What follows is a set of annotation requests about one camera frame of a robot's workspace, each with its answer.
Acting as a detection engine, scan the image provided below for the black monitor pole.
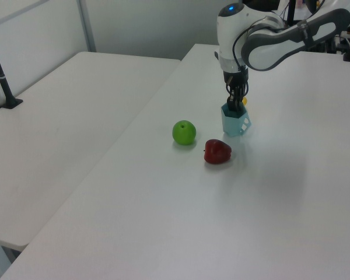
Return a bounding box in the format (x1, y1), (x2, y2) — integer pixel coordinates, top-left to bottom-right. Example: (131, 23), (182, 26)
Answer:
(286, 0), (298, 25)

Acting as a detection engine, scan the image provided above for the black equipment frame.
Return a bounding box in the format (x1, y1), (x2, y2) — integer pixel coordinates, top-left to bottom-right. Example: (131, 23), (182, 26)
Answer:
(241, 0), (288, 13)

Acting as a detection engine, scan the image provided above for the green toy apple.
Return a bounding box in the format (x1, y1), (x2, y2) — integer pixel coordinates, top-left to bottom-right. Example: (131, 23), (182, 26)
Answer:
(171, 120), (197, 146)

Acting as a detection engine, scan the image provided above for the black electronics box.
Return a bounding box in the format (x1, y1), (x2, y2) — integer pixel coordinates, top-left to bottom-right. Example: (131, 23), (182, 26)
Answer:
(307, 37), (339, 54)

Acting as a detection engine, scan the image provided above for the black camera pole with base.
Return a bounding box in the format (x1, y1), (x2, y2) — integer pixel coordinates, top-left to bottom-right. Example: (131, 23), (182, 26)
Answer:
(0, 29), (24, 110)

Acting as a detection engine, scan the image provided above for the red toy bell pepper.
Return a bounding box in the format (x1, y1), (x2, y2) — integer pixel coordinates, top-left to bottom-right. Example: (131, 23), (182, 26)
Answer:
(203, 139), (233, 165)

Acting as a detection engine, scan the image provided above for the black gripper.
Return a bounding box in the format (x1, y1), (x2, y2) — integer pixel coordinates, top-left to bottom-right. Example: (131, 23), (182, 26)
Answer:
(222, 67), (250, 113)

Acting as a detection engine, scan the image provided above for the teal hexagonal mug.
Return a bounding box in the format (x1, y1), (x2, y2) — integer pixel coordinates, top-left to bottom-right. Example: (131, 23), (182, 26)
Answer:
(220, 102), (253, 138)

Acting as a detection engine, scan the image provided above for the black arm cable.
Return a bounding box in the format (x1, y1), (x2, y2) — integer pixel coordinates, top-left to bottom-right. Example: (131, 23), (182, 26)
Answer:
(232, 17), (269, 74)

